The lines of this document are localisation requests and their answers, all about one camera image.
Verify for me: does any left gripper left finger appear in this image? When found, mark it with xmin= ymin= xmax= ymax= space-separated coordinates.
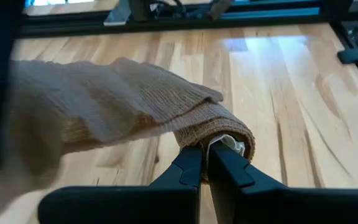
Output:
xmin=37 ymin=146 xmax=203 ymax=224

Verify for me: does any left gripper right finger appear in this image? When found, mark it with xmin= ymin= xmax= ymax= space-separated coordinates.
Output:
xmin=209 ymin=141 xmax=358 ymax=224

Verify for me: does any brown elastic bandage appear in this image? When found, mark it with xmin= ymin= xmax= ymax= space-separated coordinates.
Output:
xmin=0 ymin=57 xmax=256 ymax=224

